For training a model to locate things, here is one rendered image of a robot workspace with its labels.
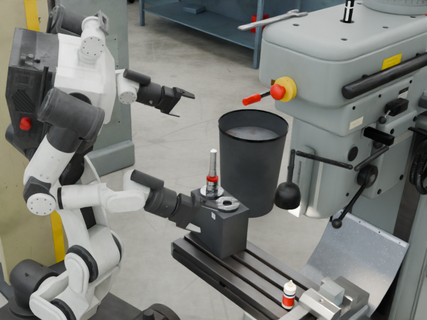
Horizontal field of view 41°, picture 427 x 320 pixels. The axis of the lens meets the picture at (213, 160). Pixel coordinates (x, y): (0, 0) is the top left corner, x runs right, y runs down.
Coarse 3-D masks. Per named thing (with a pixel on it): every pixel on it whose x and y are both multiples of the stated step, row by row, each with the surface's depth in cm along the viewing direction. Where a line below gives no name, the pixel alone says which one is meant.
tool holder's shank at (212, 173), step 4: (212, 152) 211; (216, 152) 212; (212, 156) 212; (216, 156) 213; (212, 160) 213; (216, 160) 214; (212, 164) 214; (216, 164) 215; (212, 168) 215; (212, 172) 215; (216, 172) 216; (212, 176) 216
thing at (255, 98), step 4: (268, 92) 154; (252, 96) 150; (256, 96) 150; (260, 96) 151; (264, 96) 153; (244, 100) 148; (248, 100) 148; (252, 100) 149; (256, 100) 150; (260, 100) 152; (244, 104) 149; (248, 104) 149
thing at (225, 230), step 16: (192, 192) 222; (224, 192) 222; (208, 208) 214; (224, 208) 211; (240, 208) 213; (208, 224) 217; (224, 224) 209; (240, 224) 214; (208, 240) 220; (224, 240) 213; (240, 240) 218; (224, 256) 217
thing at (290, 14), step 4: (288, 12) 152; (292, 12) 152; (296, 12) 154; (304, 12) 153; (280, 16) 148; (284, 16) 149; (288, 16) 149; (292, 16) 150; (296, 16) 151; (300, 16) 151; (264, 20) 145; (268, 20) 145; (272, 20) 145; (276, 20) 146; (280, 20) 147; (248, 24) 141; (252, 24) 141; (256, 24) 141; (260, 24) 142; (264, 24) 143; (240, 28) 139; (244, 28) 138; (248, 28) 140; (252, 28) 141
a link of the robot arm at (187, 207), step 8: (168, 192) 171; (176, 192) 174; (168, 200) 170; (176, 200) 171; (184, 200) 173; (192, 200) 175; (200, 200) 174; (160, 208) 170; (168, 208) 170; (176, 208) 172; (184, 208) 173; (192, 208) 173; (200, 208) 174; (160, 216) 173; (168, 216) 172; (176, 216) 175; (184, 216) 175; (192, 216) 175; (176, 224) 179; (184, 224) 177
